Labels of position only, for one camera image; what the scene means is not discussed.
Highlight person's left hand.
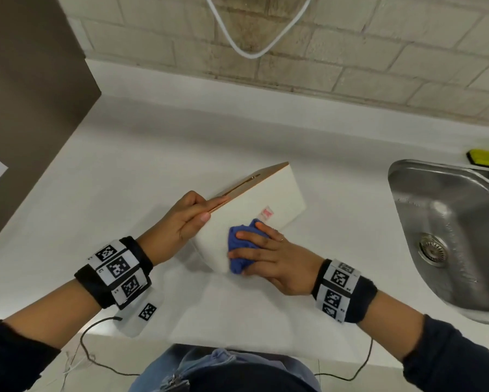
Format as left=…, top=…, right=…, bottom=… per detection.
left=136, top=191, right=231, bottom=267

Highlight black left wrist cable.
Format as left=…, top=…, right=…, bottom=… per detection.
left=80, top=316, right=141, bottom=377

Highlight person's right hand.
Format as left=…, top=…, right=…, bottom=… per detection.
left=227, top=221, right=325, bottom=297

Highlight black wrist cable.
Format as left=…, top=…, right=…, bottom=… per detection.
left=80, top=316, right=141, bottom=377
left=314, top=338, right=374, bottom=382

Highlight white marker cube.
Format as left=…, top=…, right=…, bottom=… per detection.
left=116, top=287, right=166, bottom=339

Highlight white wall cable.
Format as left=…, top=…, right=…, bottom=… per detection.
left=203, top=0, right=313, bottom=60

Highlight person's right forearm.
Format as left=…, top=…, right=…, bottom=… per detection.
left=357, top=290, right=489, bottom=392

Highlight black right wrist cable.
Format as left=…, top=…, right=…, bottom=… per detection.
left=314, top=338, right=374, bottom=382

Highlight black wristband with markers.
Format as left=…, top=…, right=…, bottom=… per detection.
left=311, top=259, right=379, bottom=324
left=74, top=236, right=154, bottom=311

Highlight brown cabinet panel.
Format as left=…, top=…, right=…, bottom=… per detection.
left=0, top=0, right=103, bottom=256

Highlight black right wristband with markers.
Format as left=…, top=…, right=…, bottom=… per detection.
left=311, top=259, right=379, bottom=324

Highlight stainless steel sink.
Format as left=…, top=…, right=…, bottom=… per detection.
left=388, top=159, right=489, bottom=327

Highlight white tissue box wooden lid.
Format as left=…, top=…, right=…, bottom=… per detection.
left=190, top=161, right=307, bottom=275

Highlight person's blue jeans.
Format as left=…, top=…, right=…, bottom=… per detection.
left=128, top=344, right=323, bottom=392

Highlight black left wristband with markers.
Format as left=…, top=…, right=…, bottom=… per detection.
left=74, top=236, right=154, bottom=311

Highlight person's left forearm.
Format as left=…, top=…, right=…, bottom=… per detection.
left=0, top=278, right=103, bottom=392

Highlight blue cleaning cloth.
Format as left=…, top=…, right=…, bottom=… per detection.
left=227, top=218, right=272, bottom=275

